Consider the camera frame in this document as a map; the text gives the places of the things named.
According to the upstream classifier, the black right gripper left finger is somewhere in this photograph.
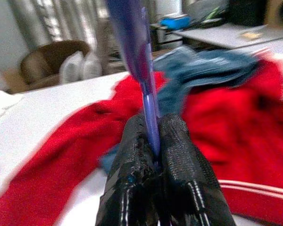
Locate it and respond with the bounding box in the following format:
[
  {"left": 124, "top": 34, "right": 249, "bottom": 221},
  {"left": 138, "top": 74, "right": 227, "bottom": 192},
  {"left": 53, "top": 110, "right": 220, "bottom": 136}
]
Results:
[{"left": 95, "top": 113, "right": 161, "bottom": 226}]

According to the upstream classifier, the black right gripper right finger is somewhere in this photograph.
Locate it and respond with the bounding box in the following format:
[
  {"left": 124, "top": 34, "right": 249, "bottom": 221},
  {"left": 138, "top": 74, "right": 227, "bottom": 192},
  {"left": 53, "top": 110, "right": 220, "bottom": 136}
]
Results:
[{"left": 158, "top": 113, "right": 237, "bottom": 226}]

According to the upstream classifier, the red garment with white piping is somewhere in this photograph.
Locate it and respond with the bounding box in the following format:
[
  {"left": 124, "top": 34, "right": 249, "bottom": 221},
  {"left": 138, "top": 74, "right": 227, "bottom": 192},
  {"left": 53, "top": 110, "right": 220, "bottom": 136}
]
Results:
[{"left": 0, "top": 50, "right": 283, "bottom": 226}]

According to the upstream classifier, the purple plastic clothes hanger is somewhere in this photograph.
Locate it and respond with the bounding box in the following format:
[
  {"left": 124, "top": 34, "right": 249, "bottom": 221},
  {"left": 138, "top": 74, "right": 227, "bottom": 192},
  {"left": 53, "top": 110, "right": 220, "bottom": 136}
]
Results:
[{"left": 105, "top": 0, "right": 162, "bottom": 163}]

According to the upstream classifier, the blue denim garment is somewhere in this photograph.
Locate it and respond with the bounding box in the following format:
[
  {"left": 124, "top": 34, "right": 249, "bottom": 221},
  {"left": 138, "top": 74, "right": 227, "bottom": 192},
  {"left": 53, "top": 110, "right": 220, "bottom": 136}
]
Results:
[{"left": 100, "top": 45, "right": 260, "bottom": 173}]

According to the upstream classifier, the brown armchair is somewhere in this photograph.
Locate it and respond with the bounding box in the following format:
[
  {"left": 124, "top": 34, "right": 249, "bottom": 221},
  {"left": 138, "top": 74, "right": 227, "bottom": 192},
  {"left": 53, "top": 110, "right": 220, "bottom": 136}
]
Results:
[{"left": 19, "top": 40, "right": 92, "bottom": 86}]

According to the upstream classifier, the grey desk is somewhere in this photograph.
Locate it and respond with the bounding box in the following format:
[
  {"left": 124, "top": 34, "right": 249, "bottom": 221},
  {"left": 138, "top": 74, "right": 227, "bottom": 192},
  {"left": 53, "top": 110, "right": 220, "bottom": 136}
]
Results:
[{"left": 174, "top": 23, "right": 283, "bottom": 49}]

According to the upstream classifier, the bright blue box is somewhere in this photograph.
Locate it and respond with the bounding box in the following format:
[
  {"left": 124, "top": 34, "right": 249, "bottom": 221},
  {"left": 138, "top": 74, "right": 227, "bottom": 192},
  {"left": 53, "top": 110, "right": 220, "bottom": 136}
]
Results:
[{"left": 160, "top": 14, "right": 192, "bottom": 30}]

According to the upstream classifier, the light grey curtain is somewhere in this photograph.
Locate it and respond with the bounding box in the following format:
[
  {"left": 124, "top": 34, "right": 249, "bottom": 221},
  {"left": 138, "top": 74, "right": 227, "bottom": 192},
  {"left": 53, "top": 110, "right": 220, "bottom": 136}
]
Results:
[{"left": 8, "top": 0, "right": 105, "bottom": 50}]

